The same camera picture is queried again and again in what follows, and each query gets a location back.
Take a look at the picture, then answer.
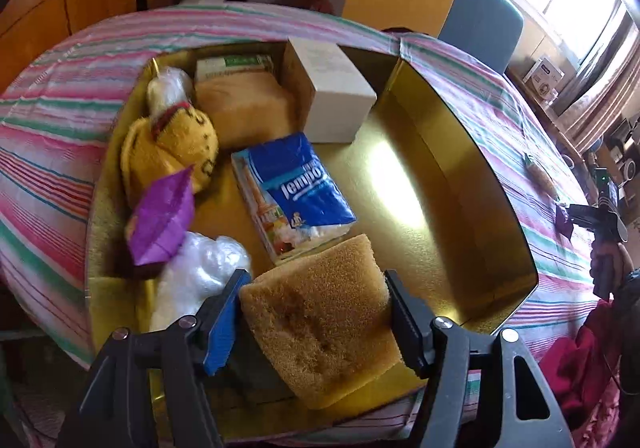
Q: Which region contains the striped bedsheet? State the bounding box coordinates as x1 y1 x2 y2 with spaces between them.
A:
1 3 597 367

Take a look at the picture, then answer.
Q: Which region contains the white cardboard box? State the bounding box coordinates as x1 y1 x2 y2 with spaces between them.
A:
281 38 378 144

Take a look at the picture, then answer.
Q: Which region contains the gold metal tray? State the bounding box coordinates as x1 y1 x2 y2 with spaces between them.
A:
83 39 540 444

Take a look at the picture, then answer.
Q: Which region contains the green white medicine box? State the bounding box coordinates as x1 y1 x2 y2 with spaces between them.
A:
194 55 273 82

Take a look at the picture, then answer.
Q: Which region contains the green wrapped biscuit pack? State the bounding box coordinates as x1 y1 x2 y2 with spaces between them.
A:
523 153 560 201

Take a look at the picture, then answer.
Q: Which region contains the purple snack packet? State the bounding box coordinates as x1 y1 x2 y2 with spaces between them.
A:
125 168 195 266

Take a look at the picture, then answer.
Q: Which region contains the white plastic bag ball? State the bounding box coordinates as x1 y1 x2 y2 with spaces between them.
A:
146 67 193 119

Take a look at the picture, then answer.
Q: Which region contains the brown paper parcel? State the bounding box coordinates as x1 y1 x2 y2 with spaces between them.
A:
195 71 297 150

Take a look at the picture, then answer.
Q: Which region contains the yellow sponge block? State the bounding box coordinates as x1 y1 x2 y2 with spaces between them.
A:
239 234 400 409

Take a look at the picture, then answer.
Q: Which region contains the person's right hand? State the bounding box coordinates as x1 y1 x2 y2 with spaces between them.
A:
590 239 634 301

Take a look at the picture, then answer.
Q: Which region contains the wooden desk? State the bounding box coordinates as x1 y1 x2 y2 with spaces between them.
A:
506 68 586 168

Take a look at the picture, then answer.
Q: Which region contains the blue tissue pack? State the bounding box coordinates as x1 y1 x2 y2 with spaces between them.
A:
231 133 357 265

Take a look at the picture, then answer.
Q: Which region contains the white product box on desk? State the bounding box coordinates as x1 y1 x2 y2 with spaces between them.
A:
523 56 565 101

